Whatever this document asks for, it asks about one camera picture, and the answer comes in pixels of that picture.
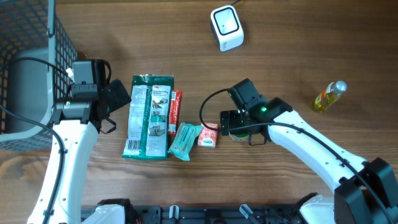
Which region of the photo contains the green lid jar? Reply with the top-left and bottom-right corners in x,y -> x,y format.
229,133 -> 249,142

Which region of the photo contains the orange small box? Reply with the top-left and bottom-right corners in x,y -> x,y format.
197,123 -> 218,148

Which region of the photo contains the green sponge package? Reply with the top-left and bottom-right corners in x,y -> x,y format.
122,75 -> 174,160

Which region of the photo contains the teal snack packet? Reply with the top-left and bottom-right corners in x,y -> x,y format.
167,122 -> 203,161

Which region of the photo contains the red stick packet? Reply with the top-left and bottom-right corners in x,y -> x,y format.
168,90 -> 183,135

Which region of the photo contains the yellow liquid bottle silver cap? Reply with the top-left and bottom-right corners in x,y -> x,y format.
313,80 -> 347,113

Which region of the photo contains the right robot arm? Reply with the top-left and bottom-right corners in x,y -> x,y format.
220,78 -> 397,223

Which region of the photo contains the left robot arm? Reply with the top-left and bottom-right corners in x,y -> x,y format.
28,59 -> 131,223

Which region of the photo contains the white barcode scanner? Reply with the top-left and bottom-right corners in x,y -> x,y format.
210,5 -> 244,52

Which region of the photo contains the grey plastic mesh basket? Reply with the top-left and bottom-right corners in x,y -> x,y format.
0,0 -> 78,152

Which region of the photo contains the right camera cable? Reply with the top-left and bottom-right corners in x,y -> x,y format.
198,88 -> 396,224

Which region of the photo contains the camera cable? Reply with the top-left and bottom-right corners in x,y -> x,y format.
198,88 -> 396,224
0,57 -> 72,224

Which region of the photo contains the left camera cable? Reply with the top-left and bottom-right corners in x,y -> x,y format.
0,57 -> 72,224

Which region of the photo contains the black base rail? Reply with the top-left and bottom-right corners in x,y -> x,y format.
81,204 -> 304,224

